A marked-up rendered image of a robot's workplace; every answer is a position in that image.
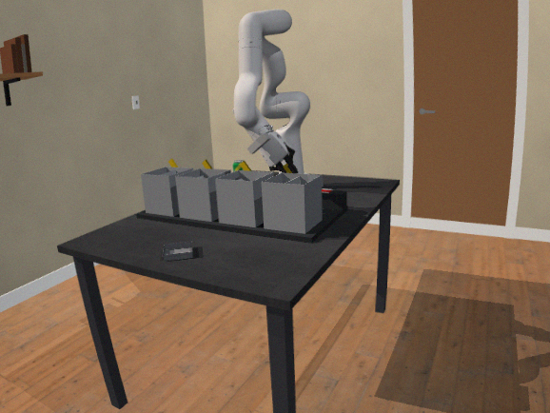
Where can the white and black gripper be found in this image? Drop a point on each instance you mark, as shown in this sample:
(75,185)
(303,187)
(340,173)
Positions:
(275,151)

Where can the green drink can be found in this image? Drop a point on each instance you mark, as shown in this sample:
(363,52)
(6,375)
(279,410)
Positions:
(236,165)

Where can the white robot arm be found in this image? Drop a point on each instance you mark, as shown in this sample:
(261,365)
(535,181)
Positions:
(256,54)

